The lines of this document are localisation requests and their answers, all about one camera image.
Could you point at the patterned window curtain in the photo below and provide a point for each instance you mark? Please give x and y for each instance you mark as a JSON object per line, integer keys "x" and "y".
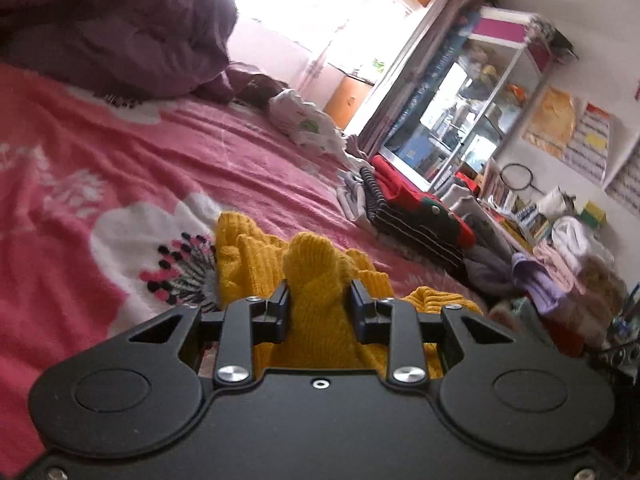
{"x": 425, "y": 60}

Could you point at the black striped sweater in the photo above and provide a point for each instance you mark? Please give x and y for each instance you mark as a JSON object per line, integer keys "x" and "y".
{"x": 415, "y": 240}

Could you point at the glass display cabinet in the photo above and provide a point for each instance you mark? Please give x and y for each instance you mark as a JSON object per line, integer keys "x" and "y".
{"x": 465, "y": 100}

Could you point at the row of books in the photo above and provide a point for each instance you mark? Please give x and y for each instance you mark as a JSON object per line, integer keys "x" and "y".
{"x": 520, "y": 210}

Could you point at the red and green sweater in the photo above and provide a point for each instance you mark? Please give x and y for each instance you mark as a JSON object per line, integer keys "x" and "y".
{"x": 425, "y": 210}

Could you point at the yellow knit sweater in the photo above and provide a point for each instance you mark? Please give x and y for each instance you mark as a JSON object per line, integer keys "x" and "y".
{"x": 315, "y": 300}

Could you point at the white chart wall poster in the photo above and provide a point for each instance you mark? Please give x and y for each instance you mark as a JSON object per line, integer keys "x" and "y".
{"x": 590, "y": 145}

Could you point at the grey white cloth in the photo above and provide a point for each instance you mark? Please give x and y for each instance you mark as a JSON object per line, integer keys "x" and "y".
{"x": 352, "y": 192}

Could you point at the white plastic bag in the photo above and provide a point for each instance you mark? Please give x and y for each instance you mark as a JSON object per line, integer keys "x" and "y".
{"x": 307, "y": 120}

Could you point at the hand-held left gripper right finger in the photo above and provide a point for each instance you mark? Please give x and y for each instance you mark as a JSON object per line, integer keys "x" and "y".
{"x": 361, "y": 315}

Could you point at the orange wall poster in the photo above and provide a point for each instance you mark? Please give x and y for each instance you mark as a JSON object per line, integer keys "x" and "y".
{"x": 552, "y": 120}

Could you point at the pink floral blanket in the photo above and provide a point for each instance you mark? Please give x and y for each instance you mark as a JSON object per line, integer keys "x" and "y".
{"x": 125, "y": 160}

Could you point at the yellow green box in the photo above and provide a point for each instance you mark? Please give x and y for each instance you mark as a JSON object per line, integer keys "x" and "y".
{"x": 594, "y": 212}

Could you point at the purple duvet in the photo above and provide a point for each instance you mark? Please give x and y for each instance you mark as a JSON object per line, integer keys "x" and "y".
{"x": 125, "y": 25}

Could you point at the orange wooden cabinet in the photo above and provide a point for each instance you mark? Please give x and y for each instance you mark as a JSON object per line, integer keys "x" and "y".
{"x": 347, "y": 100}

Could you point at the pile of pastel clothes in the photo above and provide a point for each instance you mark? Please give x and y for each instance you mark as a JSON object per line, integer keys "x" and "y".
{"x": 560, "y": 270}

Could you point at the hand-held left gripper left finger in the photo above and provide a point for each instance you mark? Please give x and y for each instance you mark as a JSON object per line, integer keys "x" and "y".
{"x": 277, "y": 315}

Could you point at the badminton racket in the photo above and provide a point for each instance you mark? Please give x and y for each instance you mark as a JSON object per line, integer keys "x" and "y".
{"x": 517, "y": 177}

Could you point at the pale wall poster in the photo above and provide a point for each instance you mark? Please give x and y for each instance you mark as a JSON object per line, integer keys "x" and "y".
{"x": 625, "y": 180}

